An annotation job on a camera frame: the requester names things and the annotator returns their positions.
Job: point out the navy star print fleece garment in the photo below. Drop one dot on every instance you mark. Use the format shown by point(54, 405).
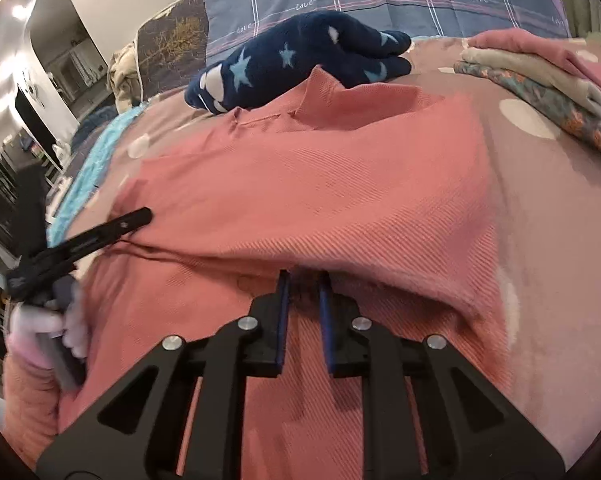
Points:
point(280, 60)

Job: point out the pink ribbed sweater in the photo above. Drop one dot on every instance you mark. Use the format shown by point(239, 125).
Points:
point(330, 185)

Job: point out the dark shelf unit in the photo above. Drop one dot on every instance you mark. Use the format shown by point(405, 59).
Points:
point(5, 210)

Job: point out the folded beige garment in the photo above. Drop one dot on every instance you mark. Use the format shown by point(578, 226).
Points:
point(520, 62)

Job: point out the person's left forearm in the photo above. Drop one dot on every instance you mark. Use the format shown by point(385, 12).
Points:
point(30, 400)

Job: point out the person's left hand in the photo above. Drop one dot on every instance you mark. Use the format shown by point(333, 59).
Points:
point(33, 322)

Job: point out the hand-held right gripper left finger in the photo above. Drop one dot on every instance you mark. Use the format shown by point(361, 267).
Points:
point(283, 310)

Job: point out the pink dotted bed blanket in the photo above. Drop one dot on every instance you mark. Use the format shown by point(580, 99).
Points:
point(555, 260)

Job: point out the black screen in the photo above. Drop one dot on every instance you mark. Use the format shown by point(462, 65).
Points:
point(35, 120)

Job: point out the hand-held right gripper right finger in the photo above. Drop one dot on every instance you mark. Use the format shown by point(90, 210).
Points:
point(325, 320)

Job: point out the dark tree print pillow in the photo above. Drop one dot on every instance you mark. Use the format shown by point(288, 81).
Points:
point(175, 45)

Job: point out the beige crumpled cloth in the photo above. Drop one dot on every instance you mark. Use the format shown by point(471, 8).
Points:
point(123, 80)

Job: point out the folded floral garment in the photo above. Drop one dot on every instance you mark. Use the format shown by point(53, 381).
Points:
point(555, 100)

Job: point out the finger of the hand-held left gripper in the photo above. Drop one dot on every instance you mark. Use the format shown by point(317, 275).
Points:
point(95, 237)

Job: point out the turquoise blanket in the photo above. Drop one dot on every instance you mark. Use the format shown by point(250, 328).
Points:
point(88, 170)

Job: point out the arched doorway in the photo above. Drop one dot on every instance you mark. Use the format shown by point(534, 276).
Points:
point(65, 45)

